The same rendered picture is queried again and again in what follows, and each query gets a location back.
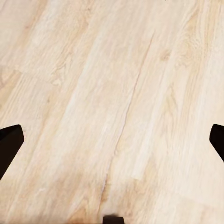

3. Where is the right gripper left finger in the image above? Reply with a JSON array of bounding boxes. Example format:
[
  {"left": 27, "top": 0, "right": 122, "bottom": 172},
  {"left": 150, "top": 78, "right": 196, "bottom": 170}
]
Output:
[{"left": 0, "top": 124, "right": 24, "bottom": 180}]

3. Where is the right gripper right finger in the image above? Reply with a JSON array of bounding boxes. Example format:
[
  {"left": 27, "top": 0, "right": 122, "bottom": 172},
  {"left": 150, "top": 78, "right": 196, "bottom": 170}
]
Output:
[{"left": 209, "top": 124, "right": 224, "bottom": 161}]

